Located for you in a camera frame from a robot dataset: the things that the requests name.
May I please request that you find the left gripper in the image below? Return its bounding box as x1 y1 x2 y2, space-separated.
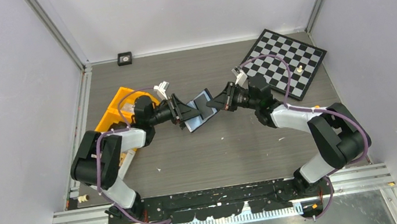
146 91 201 129

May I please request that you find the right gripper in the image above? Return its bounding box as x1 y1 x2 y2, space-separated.
204 78 260 117

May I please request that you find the black leather card holder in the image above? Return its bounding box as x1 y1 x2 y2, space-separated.
180 89 218 133

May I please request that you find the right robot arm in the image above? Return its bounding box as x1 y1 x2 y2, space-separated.
206 76 371 197

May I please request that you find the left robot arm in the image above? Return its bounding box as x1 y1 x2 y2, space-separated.
70 95 200 223

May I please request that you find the silver credit card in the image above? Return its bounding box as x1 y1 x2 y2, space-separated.
120 103 135 114

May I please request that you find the yellow plastic bin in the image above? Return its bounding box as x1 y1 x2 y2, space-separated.
96 109 146 157
107 87 160 124

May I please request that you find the small black square box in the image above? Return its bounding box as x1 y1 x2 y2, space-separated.
117 51 133 66

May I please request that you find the white chess pawn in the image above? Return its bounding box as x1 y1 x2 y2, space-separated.
296 66 303 73

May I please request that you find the white plastic tray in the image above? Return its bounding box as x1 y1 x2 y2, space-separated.
118 149 136 180

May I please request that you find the black white chessboard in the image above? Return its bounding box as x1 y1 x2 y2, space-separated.
241 29 327 101

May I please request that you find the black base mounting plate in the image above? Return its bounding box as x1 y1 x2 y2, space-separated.
106 179 330 224

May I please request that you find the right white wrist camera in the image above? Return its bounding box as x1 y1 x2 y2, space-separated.
232 66 248 86

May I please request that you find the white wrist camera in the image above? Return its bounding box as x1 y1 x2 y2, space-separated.
153 81 169 100
232 66 248 86

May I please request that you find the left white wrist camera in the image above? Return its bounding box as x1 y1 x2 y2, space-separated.
153 81 169 100

